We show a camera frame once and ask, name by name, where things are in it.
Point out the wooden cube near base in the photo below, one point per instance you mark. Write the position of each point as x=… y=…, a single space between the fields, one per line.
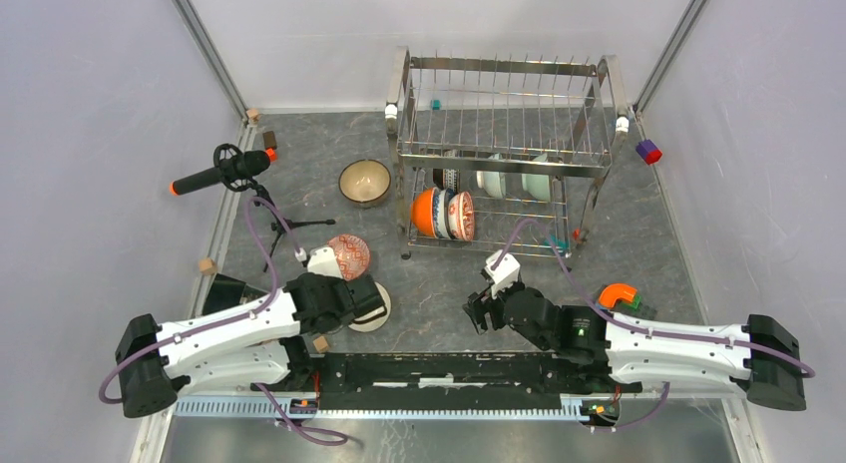
x=321 y=344

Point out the orange bowl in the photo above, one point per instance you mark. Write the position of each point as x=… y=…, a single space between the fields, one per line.
x=422 y=212

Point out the teal block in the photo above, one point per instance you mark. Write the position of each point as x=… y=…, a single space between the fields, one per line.
x=561 y=246

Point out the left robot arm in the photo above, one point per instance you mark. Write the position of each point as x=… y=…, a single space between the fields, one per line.
x=159 y=362

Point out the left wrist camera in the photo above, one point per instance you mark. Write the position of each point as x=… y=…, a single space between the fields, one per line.
x=321 y=261

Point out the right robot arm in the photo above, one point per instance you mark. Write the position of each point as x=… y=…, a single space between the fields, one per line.
x=760 y=357

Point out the blue white patterned bowl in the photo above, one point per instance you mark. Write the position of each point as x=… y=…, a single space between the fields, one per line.
x=441 y=201

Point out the wooden cube left rail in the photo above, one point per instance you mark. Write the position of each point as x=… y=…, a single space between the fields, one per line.
x=207 y=266

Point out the red floral bowl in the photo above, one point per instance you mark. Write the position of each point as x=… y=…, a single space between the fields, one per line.
x=461 y=217

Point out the orange curved tube toy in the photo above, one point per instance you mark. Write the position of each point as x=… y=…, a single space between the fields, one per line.
x=619 y=293

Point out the brown block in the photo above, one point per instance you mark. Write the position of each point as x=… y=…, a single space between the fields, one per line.
x=269 y=140

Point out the brown beige bowl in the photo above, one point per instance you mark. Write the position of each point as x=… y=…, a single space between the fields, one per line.
x=365 y=183

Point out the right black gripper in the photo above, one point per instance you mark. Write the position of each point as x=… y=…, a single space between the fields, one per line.
x=479 y=304

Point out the black microphone on tripod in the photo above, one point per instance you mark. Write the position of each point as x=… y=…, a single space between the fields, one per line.
x=237 y=171

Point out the purple red block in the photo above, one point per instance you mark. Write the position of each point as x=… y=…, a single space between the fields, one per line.
x=648 y=151

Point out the red white patterned bowl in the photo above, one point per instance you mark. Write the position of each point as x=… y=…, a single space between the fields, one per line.
x=352 y=254

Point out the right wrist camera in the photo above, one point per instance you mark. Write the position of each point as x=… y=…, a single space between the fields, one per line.
x=501 y=270

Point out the light green ribbed bowl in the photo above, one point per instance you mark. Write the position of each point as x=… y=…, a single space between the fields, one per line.
x=493 y=183

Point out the light green bowl front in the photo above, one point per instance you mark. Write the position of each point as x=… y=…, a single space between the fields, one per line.
x=537 y=186

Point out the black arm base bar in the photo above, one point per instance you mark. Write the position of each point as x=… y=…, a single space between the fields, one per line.
x=445 y=381

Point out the steel dish rack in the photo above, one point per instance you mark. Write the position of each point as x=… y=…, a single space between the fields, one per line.
x=562 y=118

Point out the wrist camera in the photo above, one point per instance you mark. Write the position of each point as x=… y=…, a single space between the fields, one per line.
x=321 y=261
x=501 y=270

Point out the black patterned bowl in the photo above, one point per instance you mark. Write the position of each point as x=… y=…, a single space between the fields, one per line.
x=447 y=179

